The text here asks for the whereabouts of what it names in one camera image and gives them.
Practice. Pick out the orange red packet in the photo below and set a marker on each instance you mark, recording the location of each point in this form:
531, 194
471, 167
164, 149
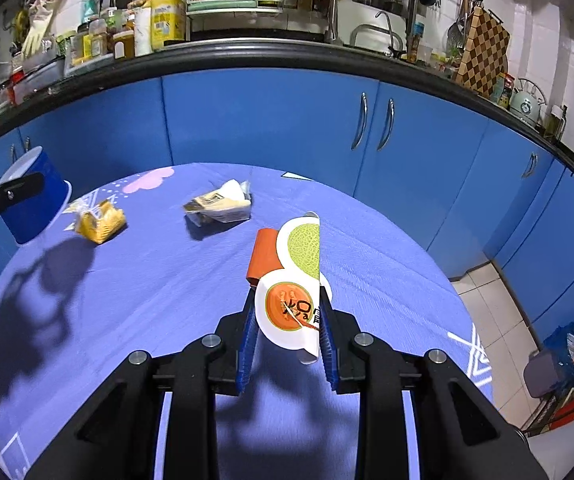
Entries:
262, 255

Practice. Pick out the checkered cutting board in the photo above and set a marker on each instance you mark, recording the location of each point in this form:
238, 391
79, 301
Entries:
482, 52

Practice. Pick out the grey bin with blue bag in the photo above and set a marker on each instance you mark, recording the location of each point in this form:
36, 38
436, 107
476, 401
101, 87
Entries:
542, 375

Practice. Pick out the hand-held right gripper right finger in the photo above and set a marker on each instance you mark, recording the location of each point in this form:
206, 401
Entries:
328, 355

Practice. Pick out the pale green kettle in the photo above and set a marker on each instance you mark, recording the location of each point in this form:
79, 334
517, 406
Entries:
526, 102

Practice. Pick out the blue kitchen cabinets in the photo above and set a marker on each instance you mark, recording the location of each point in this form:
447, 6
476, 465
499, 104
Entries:
267, 120

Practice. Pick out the melon print wrapper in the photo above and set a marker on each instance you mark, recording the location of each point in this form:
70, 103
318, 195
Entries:
294, 245

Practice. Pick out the crumpled tan white wrapper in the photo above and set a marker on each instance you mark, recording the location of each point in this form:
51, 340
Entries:
217, 205

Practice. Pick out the white bottle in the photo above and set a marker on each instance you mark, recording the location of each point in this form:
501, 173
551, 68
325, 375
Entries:
143, 32

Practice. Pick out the blue paper cup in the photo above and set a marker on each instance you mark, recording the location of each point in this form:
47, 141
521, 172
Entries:
37, 210

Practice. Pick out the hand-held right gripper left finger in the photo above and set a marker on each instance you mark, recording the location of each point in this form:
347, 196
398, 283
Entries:
247, 350

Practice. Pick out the yellow rubber glove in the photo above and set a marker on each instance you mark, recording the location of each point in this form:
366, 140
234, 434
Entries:
37, 30

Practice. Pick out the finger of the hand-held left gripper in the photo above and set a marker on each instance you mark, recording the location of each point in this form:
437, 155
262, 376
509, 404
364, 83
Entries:
7, 192

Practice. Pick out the green dish tray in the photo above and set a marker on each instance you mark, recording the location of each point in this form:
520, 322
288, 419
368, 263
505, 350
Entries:
232, 5

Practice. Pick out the metal sink faucet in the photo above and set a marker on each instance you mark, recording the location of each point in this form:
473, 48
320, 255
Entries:
389, 27

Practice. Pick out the yellow detergent bottle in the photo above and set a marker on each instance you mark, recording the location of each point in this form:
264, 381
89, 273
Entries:
168, 17

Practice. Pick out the oil bottle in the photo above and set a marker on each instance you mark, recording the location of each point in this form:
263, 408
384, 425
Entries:
558, 122

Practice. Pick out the yellow crumpled wrapper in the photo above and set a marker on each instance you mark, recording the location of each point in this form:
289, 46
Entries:
99, 225

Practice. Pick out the amber jar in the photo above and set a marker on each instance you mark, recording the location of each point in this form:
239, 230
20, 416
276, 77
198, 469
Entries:
123, 45

